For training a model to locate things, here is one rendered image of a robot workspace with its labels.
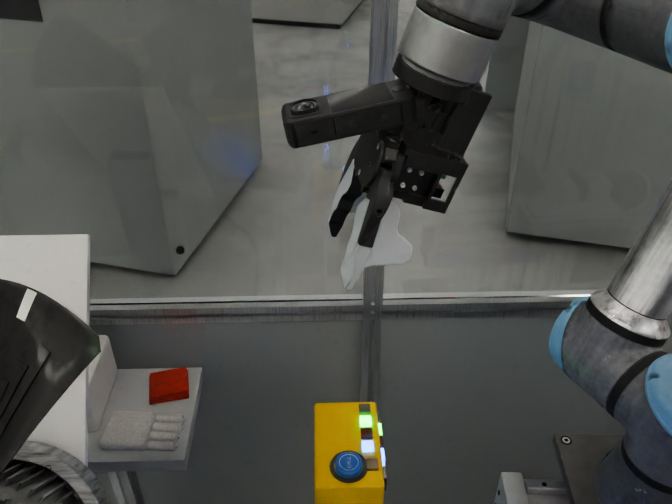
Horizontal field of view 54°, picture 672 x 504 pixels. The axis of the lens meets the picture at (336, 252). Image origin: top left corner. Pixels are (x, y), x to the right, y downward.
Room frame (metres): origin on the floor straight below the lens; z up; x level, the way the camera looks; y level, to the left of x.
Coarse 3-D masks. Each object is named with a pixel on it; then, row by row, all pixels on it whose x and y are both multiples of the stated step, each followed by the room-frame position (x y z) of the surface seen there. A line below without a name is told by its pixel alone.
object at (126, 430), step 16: (112, 416) 0.85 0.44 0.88; (128, 416) 0.85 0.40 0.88; (144, 416) 0.85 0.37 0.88; (160, 416) 0.86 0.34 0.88; (176, 416) 0.86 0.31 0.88; (112, 432) 0.82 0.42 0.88; (128, 432) 0.82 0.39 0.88; (144, 432) 0.82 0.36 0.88; (160, 432) 0.82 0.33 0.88; (176, 432) 0.82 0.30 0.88; (112, 448) 0.79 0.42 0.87; (128, 448) 0.79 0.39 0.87; (144, 448) 0.79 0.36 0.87; (160, 448) 0.79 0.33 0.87
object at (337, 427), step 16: (320, 416) 0.69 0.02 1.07; (336, 416) 0.69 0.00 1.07; (352, 416) 0.69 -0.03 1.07; (320, 432) 0.66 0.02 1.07; (336, 432) 0.66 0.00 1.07; (352, 432) 0.66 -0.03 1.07; (320, 448) 0.63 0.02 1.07; (336, 448) 0.63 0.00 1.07; (352, 448) 0.63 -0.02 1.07; (320, 464) 0.60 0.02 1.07; (320, 480) 0.57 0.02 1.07; (336, 480) 0.57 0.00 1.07; (352, 480) 0.57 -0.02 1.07; (368, 480) 0.57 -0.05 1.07; (320, 496) 0.56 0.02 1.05; (336, 496) 0.56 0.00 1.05; (352, 496) 0.56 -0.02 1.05; (368, 496) 0.56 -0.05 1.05
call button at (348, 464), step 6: (342, 456) 0.61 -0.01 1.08; (348, 456) 0.61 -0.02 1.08; (354, 456) 0.61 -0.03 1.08; (336, 462) 0.60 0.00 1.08; (342, 462) 0.60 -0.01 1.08; (348, 462) 0.60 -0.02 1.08; (354, 462) 0.60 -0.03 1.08; (360, 462) 0.60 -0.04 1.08; (336, 468) 0.59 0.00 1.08; (342, 468) 0.59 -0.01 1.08; (348, 468) 0.59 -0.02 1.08; (354, 468) 0.59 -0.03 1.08; (360, 468) 0.59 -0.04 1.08; (342, 474) 0.58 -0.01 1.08; (348, 474) 0.58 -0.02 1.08; (354, 474) 0.58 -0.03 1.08
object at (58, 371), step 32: (0, 288) 0.56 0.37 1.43; (32, 288) 0.54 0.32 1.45; (0, 320) 0.53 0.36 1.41; (32, 320) 0.51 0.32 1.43; (64, 320) 0.50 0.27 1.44; (0, 352) 0.50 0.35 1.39; (32, 352) 0.48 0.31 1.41; (64, 352) 0.47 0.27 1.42; (96, 352) 0.46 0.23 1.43; (0, 384) 0.47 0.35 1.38; (32, 384) 0.46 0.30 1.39; (64, 384) 0.45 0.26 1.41; (0, 416) 0.44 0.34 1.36; (32, 416) 0.43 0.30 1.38; (0, 448) 0.42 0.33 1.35
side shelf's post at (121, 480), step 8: (112, 472) 0.86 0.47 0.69; (120, 472) 0.86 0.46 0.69; (128, 472) 0.87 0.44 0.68; (112, 480) 0.86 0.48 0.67; (120, 480) 0.87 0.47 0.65; (128, 480) 0.86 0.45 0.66; (136, 480) 0.90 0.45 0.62; (120, 488) 0.86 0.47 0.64; (128, 488) 0.86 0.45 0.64; (136, 488) 0.89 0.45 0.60; (120, 496) 0.86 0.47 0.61; (128, 496) 0.86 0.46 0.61; (136, 496) 0.88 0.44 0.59
